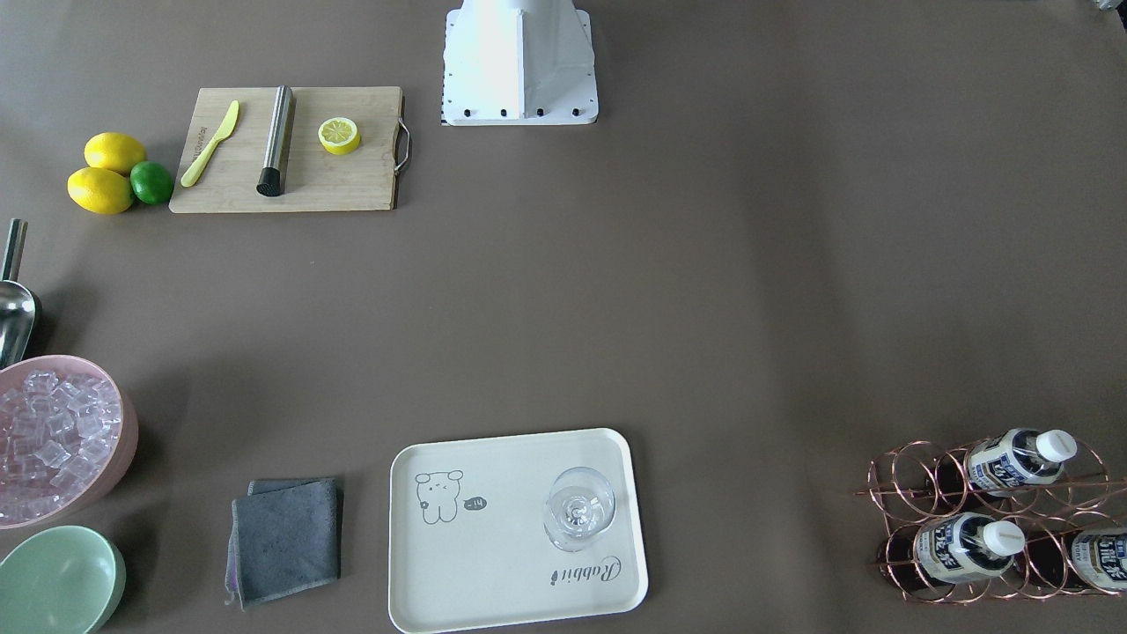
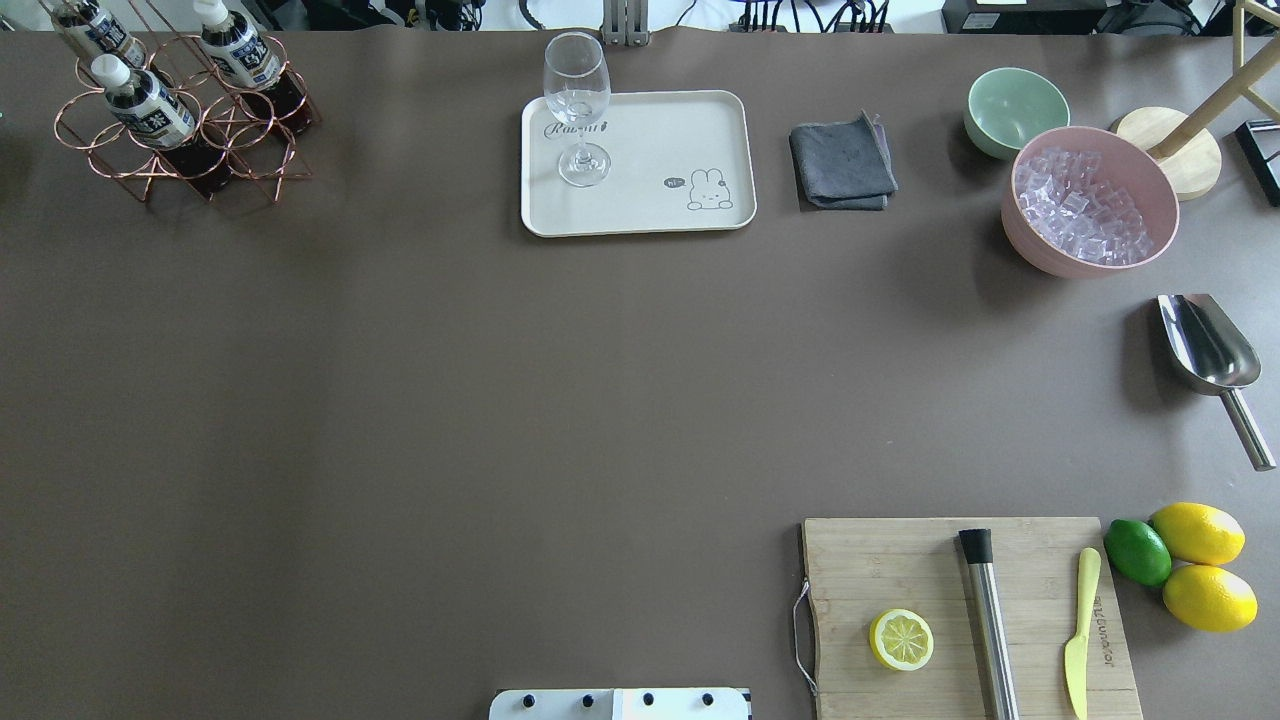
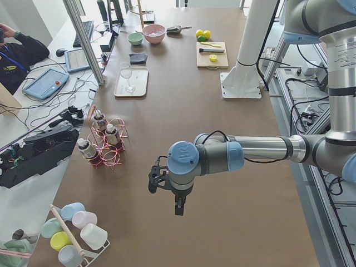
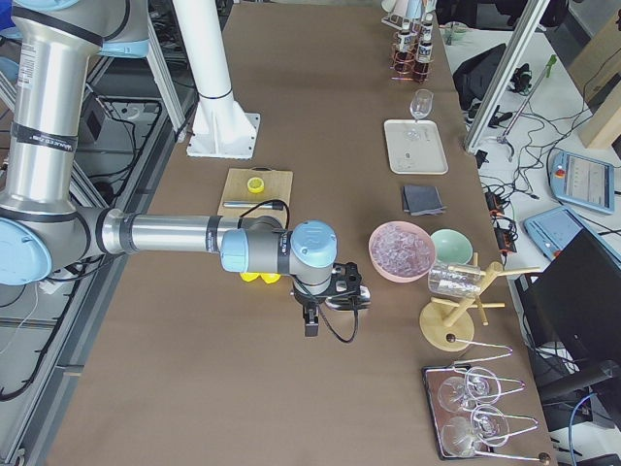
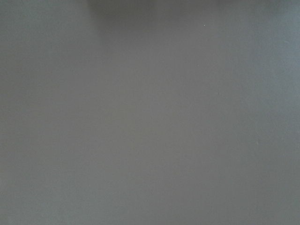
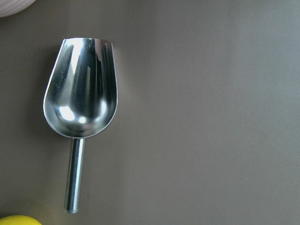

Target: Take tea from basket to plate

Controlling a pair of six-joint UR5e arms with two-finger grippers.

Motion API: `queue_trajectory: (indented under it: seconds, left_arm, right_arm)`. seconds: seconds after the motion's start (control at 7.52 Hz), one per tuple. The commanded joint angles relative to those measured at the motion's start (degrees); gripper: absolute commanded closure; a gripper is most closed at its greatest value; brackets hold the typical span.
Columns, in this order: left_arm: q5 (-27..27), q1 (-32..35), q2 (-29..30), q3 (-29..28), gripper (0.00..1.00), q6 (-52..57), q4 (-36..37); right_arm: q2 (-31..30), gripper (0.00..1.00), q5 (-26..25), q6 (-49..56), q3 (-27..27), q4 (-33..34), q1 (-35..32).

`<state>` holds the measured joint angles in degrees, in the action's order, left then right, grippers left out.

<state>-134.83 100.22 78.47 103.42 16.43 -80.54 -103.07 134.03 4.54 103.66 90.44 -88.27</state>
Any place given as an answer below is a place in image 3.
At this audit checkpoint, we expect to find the grey cup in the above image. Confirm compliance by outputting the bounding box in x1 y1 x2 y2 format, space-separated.
58 245 84 267

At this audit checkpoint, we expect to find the bamboo cutting board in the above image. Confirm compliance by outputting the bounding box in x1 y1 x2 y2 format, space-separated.
196 42 229 68

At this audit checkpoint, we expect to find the green bowl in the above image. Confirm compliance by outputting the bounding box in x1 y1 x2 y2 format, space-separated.
127 32 144 46

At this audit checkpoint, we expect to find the cream serving tray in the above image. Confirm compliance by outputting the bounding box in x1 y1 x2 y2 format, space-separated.
113 66 149 98

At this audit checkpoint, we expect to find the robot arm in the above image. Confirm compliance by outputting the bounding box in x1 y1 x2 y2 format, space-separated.
149 1 355 215

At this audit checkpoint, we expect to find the white cup rack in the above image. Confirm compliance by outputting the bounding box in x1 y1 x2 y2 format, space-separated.
50 204 111 266

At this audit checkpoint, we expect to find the pink cup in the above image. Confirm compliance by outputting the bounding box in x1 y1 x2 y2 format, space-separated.
71 211 97 229

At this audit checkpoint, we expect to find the yellow lemon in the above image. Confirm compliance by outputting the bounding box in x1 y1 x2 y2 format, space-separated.
195 29 204 38

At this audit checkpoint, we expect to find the white cup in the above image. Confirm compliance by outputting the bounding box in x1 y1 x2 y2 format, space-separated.
80 223 108 250

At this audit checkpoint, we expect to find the grey folded cloth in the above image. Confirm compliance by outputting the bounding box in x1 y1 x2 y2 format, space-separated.
129 53 147 65

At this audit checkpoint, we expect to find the yellow plastic knife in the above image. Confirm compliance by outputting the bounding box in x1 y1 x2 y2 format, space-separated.
200 42 222 47

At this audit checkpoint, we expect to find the half lemon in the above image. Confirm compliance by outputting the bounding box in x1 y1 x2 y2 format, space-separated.
209 55 217 62

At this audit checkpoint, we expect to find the black computer mouse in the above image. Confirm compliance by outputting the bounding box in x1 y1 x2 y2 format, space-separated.
56 48 67 57

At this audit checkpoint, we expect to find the steel muddler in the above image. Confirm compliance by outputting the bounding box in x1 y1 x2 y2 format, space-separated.
199 48 225 53

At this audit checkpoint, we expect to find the yellow cup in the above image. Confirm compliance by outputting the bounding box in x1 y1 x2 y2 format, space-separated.
50 231 72 251

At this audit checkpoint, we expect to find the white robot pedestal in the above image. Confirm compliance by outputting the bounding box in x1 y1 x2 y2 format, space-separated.
220 1 279 99

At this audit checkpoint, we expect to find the light blue cup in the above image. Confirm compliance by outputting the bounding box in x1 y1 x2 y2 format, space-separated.
61 202 86 221

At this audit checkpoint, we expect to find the pink bowl with ice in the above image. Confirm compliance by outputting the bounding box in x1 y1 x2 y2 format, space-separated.
142 24 166 44

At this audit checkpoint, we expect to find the clear wine glass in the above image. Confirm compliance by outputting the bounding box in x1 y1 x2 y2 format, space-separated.
120 62 135 93

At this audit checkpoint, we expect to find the seated person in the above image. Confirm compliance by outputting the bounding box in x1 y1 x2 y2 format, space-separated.
1 24 50 95

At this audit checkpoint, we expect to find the copper wire bottle basket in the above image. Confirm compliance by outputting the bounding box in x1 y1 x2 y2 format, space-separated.
87 105 128 170

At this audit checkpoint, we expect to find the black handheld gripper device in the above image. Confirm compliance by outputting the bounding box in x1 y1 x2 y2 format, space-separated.
49 106 84 128

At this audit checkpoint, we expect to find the blue teach pendant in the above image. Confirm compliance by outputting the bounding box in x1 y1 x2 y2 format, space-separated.
22 68 70 100

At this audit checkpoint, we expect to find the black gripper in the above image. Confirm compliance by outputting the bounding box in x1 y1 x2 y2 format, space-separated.
173 191 190 216

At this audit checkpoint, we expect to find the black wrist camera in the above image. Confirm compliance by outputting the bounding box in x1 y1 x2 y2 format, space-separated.
148 155 171 194

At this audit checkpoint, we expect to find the metal ice scoop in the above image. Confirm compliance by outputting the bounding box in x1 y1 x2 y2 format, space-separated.
166 25 192 34

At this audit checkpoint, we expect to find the aluminium frame post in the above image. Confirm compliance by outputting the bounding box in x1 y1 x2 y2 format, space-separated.
63 0 105 86

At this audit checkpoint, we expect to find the black device on table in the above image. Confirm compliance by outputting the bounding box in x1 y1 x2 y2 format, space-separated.
1 126 78 188

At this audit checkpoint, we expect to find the green cup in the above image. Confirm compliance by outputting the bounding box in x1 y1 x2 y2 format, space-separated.
41 217 63 239

